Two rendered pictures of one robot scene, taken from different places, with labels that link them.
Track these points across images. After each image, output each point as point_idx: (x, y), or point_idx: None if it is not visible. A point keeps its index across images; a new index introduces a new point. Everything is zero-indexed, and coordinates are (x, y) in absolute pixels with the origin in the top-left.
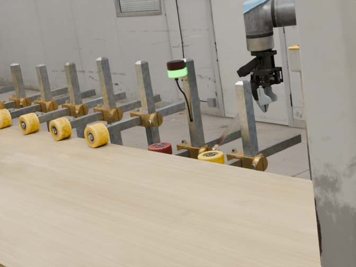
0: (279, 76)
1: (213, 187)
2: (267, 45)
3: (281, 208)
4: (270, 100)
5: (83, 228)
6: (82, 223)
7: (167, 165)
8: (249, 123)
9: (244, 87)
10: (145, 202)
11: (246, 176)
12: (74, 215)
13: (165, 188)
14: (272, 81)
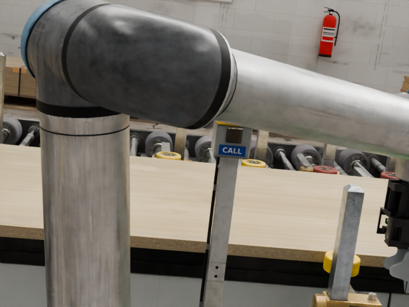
0: (389, 232)
1: (239, 222)
2: (395, 168)
3: (134, 209)
4: (383, 262)
5: (256, 185)
6: (265, 187)
7: (358, 242)
8: (335, 245)
9: (343, 190)
10: (264, 205)
11: (234, 236)
12: (291, 192)
13: (280, 217)
14: (384, 231)
